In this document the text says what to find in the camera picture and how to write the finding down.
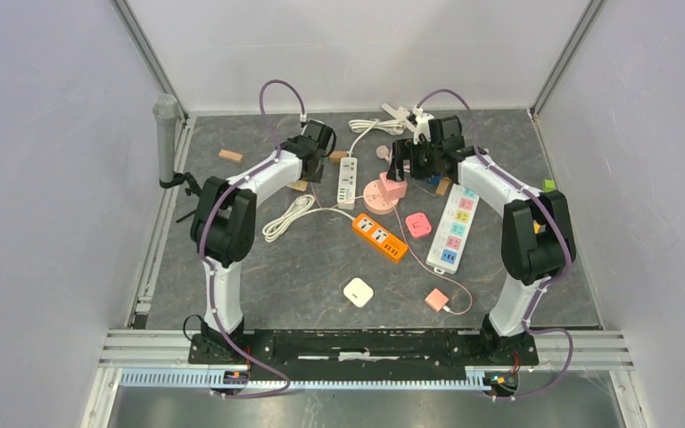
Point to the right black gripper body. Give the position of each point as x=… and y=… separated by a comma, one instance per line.
x=421, y=156

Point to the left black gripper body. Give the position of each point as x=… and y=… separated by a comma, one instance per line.
x=317, y=176

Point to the beige cube socket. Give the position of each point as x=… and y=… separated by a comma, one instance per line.
x=298, y=186

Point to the long white power strip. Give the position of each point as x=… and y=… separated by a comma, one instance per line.
x=452, y=231

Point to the pink adapter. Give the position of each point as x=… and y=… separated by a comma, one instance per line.
x=418, y=225

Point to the orange power strip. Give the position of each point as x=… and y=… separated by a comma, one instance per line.
x=388, y=244

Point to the pink charger plug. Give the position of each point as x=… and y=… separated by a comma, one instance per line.
x=436, y=300

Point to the white square adapter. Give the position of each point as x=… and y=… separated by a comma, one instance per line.
x=358, y=292

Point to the dark blue cube adapter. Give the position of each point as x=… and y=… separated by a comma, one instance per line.
x=433, y=180

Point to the pink cube socket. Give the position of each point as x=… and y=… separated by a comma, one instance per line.
x=391, y=190

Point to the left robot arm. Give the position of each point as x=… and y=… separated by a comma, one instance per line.
x=224, y=221

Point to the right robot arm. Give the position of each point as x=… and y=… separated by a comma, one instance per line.
x=537, y=243

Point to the small wooden block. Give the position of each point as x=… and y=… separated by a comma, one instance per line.
x=336, y=156

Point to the small white power strip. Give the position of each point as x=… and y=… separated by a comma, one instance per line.
x=346, y=188

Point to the pink round base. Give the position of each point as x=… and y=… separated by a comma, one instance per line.
x=375, y=202

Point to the green cube block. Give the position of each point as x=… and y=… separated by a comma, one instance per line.
x=548, y=185

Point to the black tripod stand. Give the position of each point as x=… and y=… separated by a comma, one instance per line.
x=187, y=179

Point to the grey microphone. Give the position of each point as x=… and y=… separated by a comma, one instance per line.
x=166, y=114

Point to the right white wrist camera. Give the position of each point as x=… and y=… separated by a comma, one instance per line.
x=419, y=120

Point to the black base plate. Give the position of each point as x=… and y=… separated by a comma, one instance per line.
x=431, y=354

